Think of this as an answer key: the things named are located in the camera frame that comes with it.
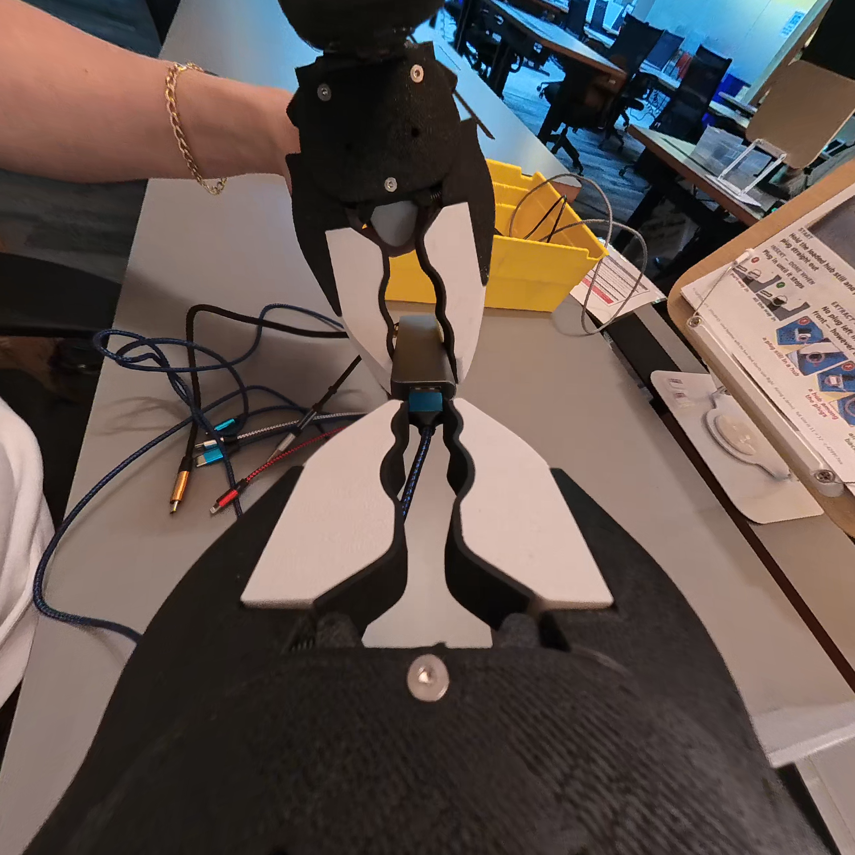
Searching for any person's left forearm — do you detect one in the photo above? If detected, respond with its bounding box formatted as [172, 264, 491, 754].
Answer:
[0, 0, 228, 188]

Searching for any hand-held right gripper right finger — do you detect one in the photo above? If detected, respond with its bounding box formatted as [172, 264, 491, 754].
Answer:
[444, 401, 615, 613]

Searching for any blue braided usb cable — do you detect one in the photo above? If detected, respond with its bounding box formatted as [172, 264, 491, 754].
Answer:
[33, 328, 451, 645]

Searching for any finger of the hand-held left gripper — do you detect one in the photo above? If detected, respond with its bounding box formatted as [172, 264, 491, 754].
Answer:
[325, 221, 404, 398]
[423, 201, 489, 391]

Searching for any illustrated instruction board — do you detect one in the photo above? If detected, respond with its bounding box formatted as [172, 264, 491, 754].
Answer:
[668, 181, 855, 502]

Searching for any yellow plastic bin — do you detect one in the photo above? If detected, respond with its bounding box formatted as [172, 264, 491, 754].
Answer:
[388, 158, 609, 315]

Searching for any gold chain bracelet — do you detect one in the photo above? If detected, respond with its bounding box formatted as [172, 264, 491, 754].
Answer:
[163, 61, 229, 196]

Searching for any black mesh office chair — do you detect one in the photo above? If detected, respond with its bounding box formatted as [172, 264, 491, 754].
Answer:
[639, 47, 733, 141]
[539, 61, 629, 172]

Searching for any thin black cable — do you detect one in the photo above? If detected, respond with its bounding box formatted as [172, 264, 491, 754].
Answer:
[185, 304, 391, 448]

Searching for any printed paper sheet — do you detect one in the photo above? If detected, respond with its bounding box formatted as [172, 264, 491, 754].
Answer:
[572, 254, 666, 323]

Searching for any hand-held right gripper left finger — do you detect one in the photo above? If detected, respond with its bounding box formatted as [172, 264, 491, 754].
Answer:
[240, 401, 410, 615]

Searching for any person's left hand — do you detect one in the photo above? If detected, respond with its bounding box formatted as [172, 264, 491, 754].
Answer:
[214, 83, 303, 188]

